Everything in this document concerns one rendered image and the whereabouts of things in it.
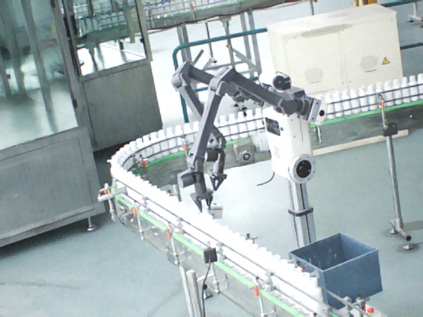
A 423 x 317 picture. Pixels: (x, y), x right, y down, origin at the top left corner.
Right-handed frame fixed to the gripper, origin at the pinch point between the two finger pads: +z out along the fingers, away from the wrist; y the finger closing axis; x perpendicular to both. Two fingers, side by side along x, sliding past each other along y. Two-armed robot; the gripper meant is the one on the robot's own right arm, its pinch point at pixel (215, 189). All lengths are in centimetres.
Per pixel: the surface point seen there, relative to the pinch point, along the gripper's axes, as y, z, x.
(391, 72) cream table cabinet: -278, -58, 317
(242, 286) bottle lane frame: 67, 30, -16
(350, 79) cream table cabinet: -290, -46, 281
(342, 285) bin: 81, 26, 29
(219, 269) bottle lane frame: 45, 29, -16
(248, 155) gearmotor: -106, -1, 79
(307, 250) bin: 51, 18, 27
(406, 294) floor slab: -23, 67, 159
